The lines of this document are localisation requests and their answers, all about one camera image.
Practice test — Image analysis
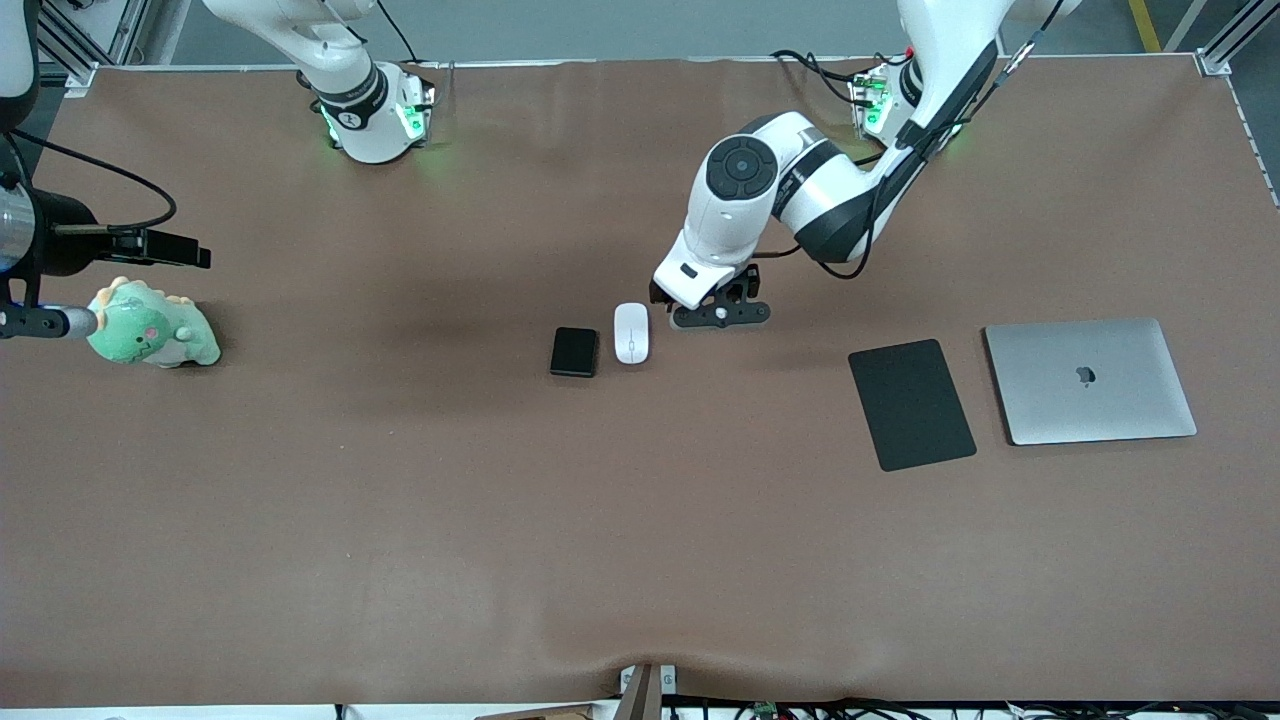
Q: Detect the white computer mouse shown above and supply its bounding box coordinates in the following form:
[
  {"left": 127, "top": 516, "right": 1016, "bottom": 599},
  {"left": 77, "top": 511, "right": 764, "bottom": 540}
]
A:
[{"left": 614, "top": 302, "right": 652, "bottom": 365}]

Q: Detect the small black phone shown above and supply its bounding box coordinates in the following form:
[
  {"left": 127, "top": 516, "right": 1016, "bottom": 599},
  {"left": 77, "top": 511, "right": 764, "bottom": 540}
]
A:
[{"left": 550, "top": 327, "right": 599, "bottom": 378}]

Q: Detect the black mouse pad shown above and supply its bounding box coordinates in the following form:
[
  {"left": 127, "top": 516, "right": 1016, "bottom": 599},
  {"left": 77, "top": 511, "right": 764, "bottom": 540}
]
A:
[{"left": 849, "top": 339, "right": 979, "bottom": 473}]

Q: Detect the green dinosaur plush toy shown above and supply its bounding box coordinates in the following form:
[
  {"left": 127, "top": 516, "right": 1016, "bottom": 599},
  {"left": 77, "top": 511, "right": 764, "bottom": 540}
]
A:
[{"left": 85, "top": 277, "right": 222, "bottom": 369}]

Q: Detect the brown table cover mat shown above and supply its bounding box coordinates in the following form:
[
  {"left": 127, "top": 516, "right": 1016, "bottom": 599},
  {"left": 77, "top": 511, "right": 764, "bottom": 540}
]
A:
[{"left": 0, "top": 55, "right": 1280, "bottom": 706}]

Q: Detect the silver closed laptop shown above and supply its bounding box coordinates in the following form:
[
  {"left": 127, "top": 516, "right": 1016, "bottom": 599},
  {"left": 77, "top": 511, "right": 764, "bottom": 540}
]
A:
[{"left": 984, "top": 318, "right": 1199, "bottom": 447}]

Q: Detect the aluminium frame strut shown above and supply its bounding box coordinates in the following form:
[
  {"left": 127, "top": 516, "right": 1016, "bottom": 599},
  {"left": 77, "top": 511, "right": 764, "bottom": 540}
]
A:
[
  {"left": 35, "top": 0, "right": 151, "bottom": 93},
  {"left": 1195, "top": 0, "right": 1280, "bottom": 79}
]

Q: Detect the black left base cable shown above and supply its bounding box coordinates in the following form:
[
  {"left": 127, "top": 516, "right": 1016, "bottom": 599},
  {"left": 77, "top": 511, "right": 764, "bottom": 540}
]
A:
[{"left": 770, "top": 45, "right": 916, "bottom": 111}]

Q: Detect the black base cable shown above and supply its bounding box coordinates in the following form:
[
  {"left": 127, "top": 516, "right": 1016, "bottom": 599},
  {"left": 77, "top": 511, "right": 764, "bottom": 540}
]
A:
[
  {"left": 770, "top": 45, "right": 916, "bottom": 111},
  {"left": 373, "top": 0, "right": 421, "bottom": 67}
]

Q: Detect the black right base cable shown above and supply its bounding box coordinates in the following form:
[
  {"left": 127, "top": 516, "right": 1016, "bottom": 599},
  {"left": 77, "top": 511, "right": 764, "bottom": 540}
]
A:
[{"left": 373, "top": 0, "right": 421, "bottom": 67}]

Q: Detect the camera stand bracket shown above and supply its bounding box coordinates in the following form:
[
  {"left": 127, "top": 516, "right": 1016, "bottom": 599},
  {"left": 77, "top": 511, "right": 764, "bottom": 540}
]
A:
[{"left": 620, "top": 663, "right": 677, "bottom": 720}]

